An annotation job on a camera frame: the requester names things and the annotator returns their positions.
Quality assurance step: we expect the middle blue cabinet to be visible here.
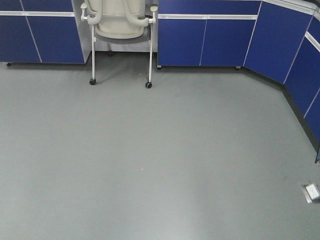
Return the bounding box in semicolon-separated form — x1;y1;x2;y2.
157;0;262;68

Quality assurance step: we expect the beige wheeled office chair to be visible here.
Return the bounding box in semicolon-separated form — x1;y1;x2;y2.
80;0;159;89

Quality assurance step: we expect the right angled blue cabinet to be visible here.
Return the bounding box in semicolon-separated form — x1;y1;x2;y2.
242;0;320;164

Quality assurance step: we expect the left blue cabinet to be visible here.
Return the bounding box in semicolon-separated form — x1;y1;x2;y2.
0;0;91;64

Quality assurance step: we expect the near floor socket box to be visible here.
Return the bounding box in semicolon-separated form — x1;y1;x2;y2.
302;183;320;204

